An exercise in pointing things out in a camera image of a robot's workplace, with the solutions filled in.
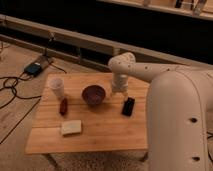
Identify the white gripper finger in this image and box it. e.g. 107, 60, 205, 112
123, 91, 128, 100

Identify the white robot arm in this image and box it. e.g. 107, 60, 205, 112
108, 52, 213, 171

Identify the purple bowl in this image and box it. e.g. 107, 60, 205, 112
82, 85, 106, 106

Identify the black floor cable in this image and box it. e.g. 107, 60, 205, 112
0, 54, 68, 145

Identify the black eraser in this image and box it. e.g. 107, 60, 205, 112
122, 97, 135, 116

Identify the white plastic cup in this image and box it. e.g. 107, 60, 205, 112
48, 78, 65, 101

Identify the dark teal power box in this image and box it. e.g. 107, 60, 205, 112
24, 63, 42, 76

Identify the red brown oblong object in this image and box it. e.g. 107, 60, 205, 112
59, 98, 68, 115

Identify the white sponge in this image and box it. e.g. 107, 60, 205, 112
61, 120, 82, 135

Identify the wooden board table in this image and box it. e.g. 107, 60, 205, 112
26, 73, 149, 154

